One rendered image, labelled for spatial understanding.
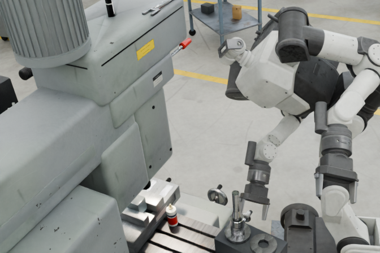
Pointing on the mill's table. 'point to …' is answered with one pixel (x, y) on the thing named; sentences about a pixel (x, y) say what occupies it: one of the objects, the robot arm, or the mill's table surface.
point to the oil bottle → (172, 216)
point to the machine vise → (164, 188)
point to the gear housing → (141, 91)
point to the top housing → (119, 46)
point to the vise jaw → (152, 200)
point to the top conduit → (25, 73)
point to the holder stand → (248, 241)
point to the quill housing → (154, 132)
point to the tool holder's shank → (236, 205)
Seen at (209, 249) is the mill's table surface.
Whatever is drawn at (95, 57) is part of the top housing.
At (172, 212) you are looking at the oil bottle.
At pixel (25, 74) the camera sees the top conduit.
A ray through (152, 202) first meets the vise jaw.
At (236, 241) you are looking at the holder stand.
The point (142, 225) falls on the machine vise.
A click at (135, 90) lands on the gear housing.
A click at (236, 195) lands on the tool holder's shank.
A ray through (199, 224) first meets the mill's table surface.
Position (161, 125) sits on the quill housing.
